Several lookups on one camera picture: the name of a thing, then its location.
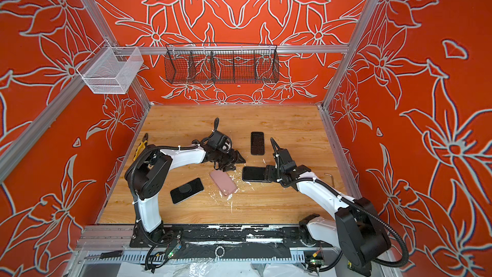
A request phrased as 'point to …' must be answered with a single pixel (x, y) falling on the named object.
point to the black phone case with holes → (254, 174)
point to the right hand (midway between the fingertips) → (267, 172)
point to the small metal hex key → (332, 177)
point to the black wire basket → (221, 63)
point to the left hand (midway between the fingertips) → (243, 163)
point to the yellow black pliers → (141, 147)
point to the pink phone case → (223, 182)
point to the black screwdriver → (114, 253)
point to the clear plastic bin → (111, 70)
